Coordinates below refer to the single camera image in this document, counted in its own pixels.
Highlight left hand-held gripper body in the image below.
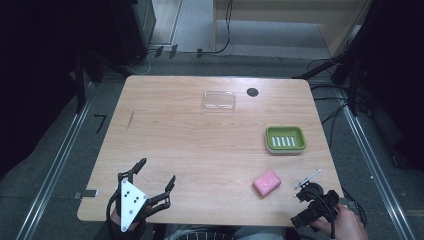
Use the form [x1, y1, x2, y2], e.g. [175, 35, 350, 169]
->
[114, 171, 149, 233]

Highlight person's left hand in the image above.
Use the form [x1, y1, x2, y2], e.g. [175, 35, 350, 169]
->
[109, 204, 156, 234]

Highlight left hand-held gripper cable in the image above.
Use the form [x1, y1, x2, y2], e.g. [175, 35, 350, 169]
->
[105, 191, 122, 231]

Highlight person's right hand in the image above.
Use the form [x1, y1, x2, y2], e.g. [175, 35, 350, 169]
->
[311, 203, 369, 240]

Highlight white floor cable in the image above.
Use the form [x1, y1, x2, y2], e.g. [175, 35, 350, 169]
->
[127, 49, 158, 76]

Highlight black metal stand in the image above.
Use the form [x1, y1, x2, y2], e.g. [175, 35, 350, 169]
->
[292, 39, 361, 117]
[73, 49, 134, 114]

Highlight hand-held gripper cable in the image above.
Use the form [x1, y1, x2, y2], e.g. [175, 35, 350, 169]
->
[340, 186, 368, 228]
[105, 191, 122, 231]

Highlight right hand-held gripper cable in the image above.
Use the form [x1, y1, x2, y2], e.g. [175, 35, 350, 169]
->
[340, 186, 368, 228]

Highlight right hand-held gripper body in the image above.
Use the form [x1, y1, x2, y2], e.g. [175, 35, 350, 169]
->
[293, 168, 341, 231]

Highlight black hanging cable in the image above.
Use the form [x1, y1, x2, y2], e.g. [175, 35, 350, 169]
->
[199, 0, 234, 56]

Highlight black floor cables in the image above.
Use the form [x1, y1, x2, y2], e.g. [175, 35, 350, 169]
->
[306, 58, 354, 151]

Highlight black cabinet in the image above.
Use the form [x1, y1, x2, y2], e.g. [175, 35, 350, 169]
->
[109, 0, 158, 67]

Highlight dark curtain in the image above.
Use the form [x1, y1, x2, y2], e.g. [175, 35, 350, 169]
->
[346, 0, 424, 171]
[0, 0, 116, 179]

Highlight metal floor rail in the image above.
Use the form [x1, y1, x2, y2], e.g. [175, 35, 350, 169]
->
[14, 83, 96, 240]
[336, 88, 418, 240]

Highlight pink soap bar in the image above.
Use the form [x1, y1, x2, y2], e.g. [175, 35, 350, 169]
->
[252, 170, 282, 198]

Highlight green soap dish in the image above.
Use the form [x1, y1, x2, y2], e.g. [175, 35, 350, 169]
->
[264, 125, 307, 155]

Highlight light wooden shelf unit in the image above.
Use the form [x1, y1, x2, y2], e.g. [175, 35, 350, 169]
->
[213, 0, 372, 58]

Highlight clear plastic lid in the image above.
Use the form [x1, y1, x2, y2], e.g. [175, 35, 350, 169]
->
[201, 90, 237, 113]

